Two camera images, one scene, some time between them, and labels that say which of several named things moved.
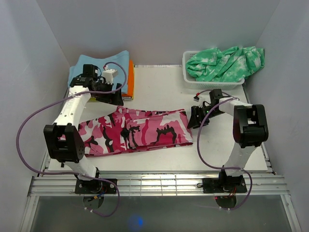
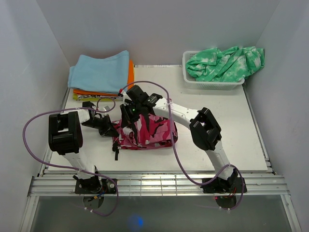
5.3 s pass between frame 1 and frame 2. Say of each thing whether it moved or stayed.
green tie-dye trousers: stayed
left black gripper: moved
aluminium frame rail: stayed
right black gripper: moved
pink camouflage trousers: moved
